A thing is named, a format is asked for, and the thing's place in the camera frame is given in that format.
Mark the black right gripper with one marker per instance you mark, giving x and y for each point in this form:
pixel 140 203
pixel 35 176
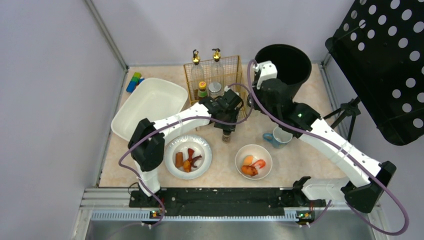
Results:
pixel 257 100

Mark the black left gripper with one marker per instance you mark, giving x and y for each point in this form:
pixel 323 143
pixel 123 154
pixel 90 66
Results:
pixel 226 122

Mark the silver lid white can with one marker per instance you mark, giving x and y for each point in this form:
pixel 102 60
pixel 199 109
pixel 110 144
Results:
pixel 215 89

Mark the yellow cap sauce bottle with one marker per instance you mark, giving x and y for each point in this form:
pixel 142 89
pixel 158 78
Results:
pixel 202 90

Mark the small dark spice jar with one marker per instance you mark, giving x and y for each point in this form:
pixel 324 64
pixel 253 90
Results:
pixel 226 136

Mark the clear gold-top oil bottle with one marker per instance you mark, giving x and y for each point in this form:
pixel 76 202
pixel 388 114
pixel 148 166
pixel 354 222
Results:
pixel 217 69

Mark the dark sauce glass bottle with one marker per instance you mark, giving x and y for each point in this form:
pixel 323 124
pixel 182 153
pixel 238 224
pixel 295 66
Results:
pixel 197 72

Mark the white bowl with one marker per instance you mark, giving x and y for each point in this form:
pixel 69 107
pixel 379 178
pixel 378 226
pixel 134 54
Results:
pixel 258 152

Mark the white paper plate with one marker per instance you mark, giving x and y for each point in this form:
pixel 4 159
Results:
pixel 181 144

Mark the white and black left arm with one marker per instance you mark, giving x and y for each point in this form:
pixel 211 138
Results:
pixel 149 138

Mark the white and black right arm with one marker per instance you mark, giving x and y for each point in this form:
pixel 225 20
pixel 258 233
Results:
pixel 366 178

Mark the black trash bin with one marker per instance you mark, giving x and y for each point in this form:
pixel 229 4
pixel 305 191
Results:
pixel 293 65

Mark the blue ceramic mug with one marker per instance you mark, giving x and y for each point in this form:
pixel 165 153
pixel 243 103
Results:
pixel 279 138

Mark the red sausage piece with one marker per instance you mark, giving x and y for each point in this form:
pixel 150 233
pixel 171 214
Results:
pixel 190 152

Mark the orange toy food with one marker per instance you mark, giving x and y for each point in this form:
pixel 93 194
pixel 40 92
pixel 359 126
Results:
pixel 248 160

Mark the dark octopus sausage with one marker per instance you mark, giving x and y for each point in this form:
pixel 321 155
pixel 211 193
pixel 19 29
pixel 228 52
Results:
pixel 194 159

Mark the toy shrimp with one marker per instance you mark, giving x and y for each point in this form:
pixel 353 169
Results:
pixel 259 164

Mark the brown fried toy food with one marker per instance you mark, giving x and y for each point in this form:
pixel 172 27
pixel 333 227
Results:
pixel 249 170

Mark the orange sausage piece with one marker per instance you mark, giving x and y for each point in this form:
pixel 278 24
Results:
pixel 179 159

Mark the orange fried food piece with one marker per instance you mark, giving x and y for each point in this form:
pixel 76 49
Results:
pixel 187 167

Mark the white plastic basin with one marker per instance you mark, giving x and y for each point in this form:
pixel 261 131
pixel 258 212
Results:
pixel 154 99

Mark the black tripod stand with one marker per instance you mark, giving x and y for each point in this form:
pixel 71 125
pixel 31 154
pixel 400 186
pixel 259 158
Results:
pixel 349 109

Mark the blue green toy blocks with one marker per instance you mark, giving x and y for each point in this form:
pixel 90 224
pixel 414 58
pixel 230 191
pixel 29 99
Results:
pixel 136 79

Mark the black perforated panel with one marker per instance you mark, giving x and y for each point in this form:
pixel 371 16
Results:
pixel 379 47

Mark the gold wire rack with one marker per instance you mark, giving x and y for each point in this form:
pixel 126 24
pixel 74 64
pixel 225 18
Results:
pixel 232 80

